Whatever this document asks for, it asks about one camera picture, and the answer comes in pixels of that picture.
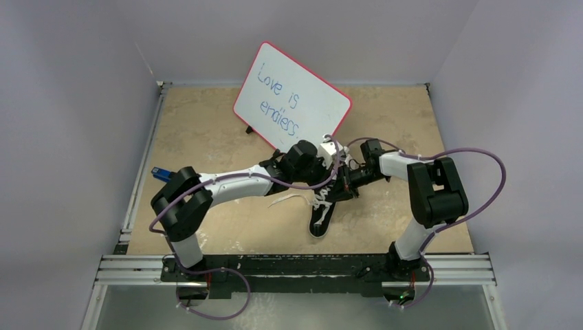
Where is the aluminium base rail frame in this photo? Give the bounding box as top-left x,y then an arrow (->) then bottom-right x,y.
83,83 -> 506,329

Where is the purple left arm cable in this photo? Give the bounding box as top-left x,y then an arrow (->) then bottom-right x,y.
149,134 -> 347,321

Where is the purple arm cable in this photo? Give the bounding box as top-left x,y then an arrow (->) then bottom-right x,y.
344,137 -> 507,311
149,134 -> 347,321

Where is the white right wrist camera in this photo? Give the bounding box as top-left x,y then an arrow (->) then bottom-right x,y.
342,155 -> 360,170

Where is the blue stapler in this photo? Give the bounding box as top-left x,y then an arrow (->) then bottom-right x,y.
151,167 -> 174,183

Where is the pink-framed whiteboard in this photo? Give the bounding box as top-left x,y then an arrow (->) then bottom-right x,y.
233,41 -> 353,151

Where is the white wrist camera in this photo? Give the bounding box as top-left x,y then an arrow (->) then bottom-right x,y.
317,141 -> 343,168
342,155 -> 360,170

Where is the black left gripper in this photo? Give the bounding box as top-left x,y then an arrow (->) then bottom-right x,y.
292,154 -> 333,193

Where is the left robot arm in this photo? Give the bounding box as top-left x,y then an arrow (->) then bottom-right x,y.
151,135 -> 343,281

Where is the black canvas sneaker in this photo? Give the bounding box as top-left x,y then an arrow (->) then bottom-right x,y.
309,184 -> 337,239

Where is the white shoelace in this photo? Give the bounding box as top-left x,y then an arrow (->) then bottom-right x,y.
268,188 -> 333,226

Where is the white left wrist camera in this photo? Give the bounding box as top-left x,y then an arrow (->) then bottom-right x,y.
317,141 -> 343,168

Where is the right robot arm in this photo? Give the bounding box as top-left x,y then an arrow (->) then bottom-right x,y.
324,139 -> 469,280

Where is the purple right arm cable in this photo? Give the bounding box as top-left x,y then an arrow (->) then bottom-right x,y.
344,137 -> 507,311

